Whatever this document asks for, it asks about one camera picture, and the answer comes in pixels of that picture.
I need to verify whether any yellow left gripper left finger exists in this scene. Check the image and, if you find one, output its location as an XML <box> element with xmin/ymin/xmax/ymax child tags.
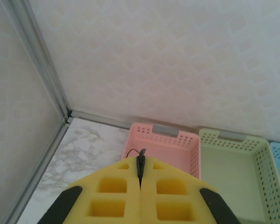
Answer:
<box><xmin>36</xmin><ymin>156</ymin><xmax>141</xmax><ymax>224</ymax></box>

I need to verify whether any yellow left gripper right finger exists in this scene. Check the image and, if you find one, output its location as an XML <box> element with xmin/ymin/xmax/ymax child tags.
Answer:
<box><xmin>140</xmin><ymin>156</ymin><xmax>240</xmax><ymax>224</ymax></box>

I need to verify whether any pink plastic basket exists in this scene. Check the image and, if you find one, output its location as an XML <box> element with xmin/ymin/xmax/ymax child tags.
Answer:
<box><xmin>120</xmin><ymin>121</ymin><xmax>203</xmax><ymax>182</ymax></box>

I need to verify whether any light green plastic basket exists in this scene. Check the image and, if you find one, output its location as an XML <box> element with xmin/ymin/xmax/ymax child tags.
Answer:
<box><xmin>198</xmin><ymin>127</ymin><xmax>280</xmax><ymax>224</ymax></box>

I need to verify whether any aluminium enclosure frame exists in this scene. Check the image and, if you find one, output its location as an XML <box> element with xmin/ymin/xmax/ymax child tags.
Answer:
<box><xmin>0</xmin><ymin>0</ymin><xmax>140</xmax><ymax>224</ymax></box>

